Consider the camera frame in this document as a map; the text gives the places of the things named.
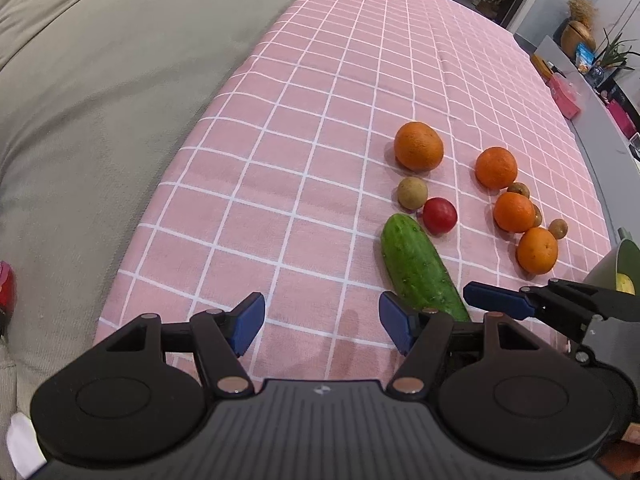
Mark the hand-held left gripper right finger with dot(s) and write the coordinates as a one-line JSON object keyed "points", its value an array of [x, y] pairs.
{"points": [[395, 322]]}

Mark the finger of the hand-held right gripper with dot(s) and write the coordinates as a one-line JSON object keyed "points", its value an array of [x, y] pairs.
{"points": [[495, 300]]}

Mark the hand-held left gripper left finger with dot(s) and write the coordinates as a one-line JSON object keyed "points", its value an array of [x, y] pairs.
{"points": [[248, 322]]}

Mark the small orange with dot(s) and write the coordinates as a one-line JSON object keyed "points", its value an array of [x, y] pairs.
{"points": [[496, 167], [514, 212], [537, 250]]}

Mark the green cucumber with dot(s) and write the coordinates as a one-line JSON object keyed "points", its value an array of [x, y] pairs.
{"points": [[415, 260]]}

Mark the green bowl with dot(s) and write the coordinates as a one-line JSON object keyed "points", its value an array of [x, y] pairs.
{"points": [[625, 260]]}

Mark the brown longan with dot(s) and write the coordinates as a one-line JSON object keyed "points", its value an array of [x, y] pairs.
{"points": [[558, 228], [537, 215], [519, 189]]}

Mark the red tomato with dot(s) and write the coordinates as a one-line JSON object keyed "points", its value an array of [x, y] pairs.
{"points": [[440, 215]]}

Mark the yellow-brown round fruit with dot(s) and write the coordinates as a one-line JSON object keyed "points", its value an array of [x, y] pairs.
{"points": [[412, 193]]}

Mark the large orange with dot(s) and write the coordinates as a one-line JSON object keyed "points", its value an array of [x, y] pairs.
{"points": [[418, 146]]}

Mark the yellow-green pear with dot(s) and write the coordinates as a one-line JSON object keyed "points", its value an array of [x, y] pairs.
{"points": [[626, 284]]}

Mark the grey low bench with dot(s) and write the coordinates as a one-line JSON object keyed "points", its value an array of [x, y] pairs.
{"points": [[600, 140]]}

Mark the pink checked tablecloth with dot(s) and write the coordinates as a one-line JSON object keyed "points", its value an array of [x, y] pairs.
{"points": [[325, 135]]}

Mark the pink box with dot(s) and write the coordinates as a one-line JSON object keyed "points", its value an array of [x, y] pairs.
{"points": [[565, 92], [622, 115]]}

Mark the orange box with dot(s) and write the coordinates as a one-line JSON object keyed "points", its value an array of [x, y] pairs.
{"points": [[541, 65]]}

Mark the red object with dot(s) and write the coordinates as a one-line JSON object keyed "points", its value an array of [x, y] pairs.
{"points": [[5, 290]]}

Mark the white object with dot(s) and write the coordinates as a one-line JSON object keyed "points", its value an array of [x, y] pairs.
{"points": [[22, 442]]}

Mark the grey sofa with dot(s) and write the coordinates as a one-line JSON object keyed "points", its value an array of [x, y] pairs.
{"points": [[100, 110]]}

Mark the blue packet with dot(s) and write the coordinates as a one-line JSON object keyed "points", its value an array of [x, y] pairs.
{"points": [[583, 55]]}

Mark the green potted plant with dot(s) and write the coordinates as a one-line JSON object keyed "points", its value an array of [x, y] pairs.
{"points": [[614, 52]]}

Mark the golden vase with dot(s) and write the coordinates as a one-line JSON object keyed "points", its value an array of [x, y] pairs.
{"points": [[577, 36]]}

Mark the dried flowers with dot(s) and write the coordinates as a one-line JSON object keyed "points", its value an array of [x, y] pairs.
{"points": [[582, 7]]}

